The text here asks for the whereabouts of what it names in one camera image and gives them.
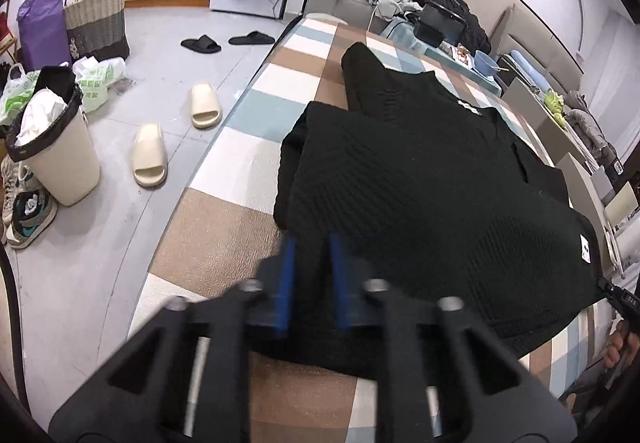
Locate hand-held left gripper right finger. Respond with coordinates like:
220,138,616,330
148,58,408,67
327,232,592,443

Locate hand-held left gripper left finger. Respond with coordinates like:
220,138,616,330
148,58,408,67
47,233,301,443

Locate black knit sweater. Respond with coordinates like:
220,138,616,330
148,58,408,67
273,42,617,380

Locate person's right hand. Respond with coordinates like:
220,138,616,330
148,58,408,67
601,327,632,370

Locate checkered blanket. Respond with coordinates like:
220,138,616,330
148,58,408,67
127,15,618,443

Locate grey padded jacket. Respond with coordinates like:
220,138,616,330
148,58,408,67
565,93,621,164

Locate beige slipper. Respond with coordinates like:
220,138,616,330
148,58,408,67
189,83,223,130
131,123,167,188

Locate green plush toy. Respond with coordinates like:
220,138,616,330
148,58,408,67
542,89,568,126

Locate black slipper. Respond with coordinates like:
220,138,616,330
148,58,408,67
228,30,277,46
181,35,222,54

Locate light blue folded cloth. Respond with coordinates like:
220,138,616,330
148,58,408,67
509,50,545,88

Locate white trash bin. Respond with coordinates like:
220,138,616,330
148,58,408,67
5,67,101,206

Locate blue bowl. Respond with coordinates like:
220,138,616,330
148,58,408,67
472,49,510,78

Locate teal and black sneaker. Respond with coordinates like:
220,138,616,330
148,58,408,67
6,190,58,250

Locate black open box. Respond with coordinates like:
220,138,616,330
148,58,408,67
412,3,467,48

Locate green printed plastic bag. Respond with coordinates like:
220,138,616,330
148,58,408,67
0,64,41,126
72,55,126,114

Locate white sneaker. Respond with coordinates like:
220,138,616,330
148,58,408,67
0,155,43,224

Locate black bag on sofa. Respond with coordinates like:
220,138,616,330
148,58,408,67
402,0,493,56

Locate woven laundry basket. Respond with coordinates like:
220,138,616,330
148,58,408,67
63,0,131,61

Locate purple bag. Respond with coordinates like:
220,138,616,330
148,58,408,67
16,0,71,72

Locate black cable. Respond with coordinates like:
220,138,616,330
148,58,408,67
0,247,32,416

